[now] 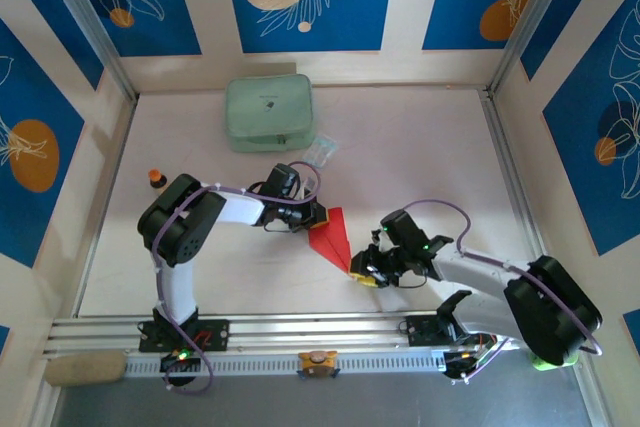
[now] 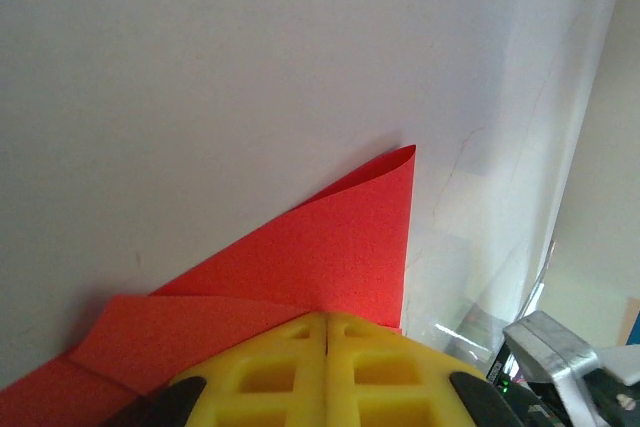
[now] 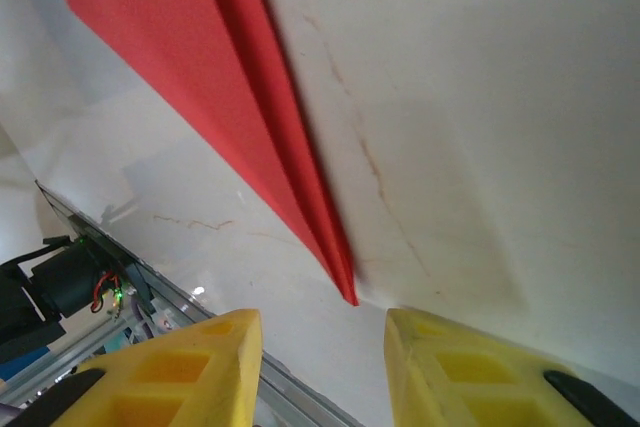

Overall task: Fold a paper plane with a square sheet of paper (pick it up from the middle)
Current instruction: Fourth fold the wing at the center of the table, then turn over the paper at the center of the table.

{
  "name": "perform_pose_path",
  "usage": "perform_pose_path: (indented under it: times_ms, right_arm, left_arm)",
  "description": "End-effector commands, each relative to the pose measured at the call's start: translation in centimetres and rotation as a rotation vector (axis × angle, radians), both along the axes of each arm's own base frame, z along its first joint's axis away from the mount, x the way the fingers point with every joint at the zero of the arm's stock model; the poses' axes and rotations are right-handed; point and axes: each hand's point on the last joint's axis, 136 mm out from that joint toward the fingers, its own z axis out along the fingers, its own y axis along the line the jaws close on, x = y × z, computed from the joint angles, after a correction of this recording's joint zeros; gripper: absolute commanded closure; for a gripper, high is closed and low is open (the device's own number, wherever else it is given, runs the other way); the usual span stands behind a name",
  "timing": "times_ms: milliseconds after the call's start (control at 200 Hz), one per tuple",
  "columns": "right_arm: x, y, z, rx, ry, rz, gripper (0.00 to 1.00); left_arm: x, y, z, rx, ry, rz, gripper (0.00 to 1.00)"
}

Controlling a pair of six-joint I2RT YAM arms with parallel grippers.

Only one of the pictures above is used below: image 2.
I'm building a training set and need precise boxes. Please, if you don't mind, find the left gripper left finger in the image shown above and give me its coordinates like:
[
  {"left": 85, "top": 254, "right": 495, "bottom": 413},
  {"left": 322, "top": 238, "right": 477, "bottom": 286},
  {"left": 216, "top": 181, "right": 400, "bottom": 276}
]
[{"left": 117, "top": 311, "right": 329, "bottom": 427}]

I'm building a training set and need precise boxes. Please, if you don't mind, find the red paper sheet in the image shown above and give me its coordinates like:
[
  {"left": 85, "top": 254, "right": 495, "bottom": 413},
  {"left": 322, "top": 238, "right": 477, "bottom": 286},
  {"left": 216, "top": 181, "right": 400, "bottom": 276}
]
[{"left": 0, "top": 144, "right": 418, "bottom": 427}]

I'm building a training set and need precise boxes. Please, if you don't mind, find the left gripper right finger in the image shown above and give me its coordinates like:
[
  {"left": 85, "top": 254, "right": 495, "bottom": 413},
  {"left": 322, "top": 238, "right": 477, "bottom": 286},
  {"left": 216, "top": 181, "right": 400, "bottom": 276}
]
[{"left": 324, "top": 311, "right": 521, "bottom": 427}]

